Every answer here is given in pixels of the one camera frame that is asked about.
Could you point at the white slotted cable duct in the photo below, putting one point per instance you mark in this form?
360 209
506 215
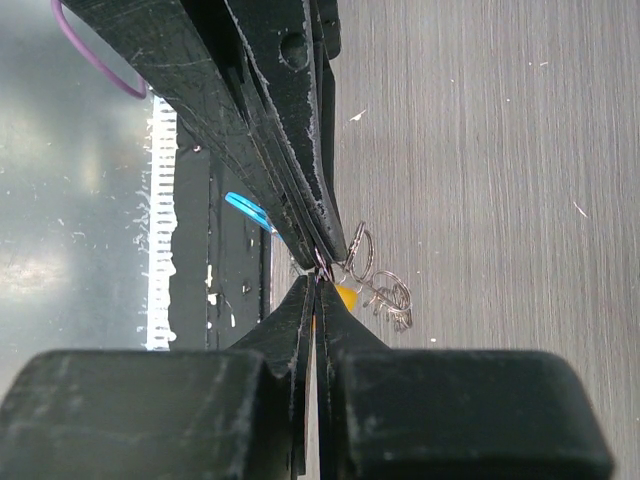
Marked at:
158 223

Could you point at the yellow key tag with keys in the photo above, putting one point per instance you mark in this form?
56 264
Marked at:
348 296

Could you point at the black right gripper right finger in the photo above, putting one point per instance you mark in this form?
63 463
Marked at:
389 413

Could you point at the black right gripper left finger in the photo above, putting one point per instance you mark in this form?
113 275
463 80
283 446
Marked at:
236 413

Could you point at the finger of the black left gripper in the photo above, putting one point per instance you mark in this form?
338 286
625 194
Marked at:
190 53
289 46

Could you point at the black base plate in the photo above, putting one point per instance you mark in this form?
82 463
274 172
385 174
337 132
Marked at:
220 288

